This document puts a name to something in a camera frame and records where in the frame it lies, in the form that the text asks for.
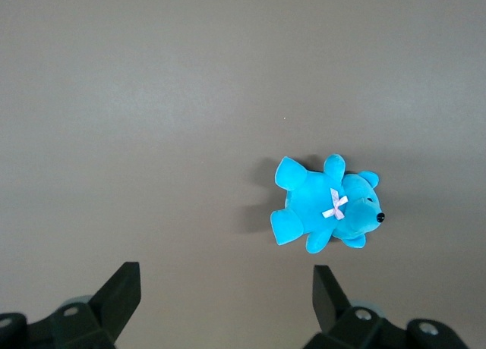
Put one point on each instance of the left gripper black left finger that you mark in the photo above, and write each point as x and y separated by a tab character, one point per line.
110	311

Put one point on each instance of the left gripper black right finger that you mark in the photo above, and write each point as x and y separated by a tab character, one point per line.
334	318

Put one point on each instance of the blue teddy bear plush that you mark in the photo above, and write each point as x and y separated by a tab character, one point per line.
315	201

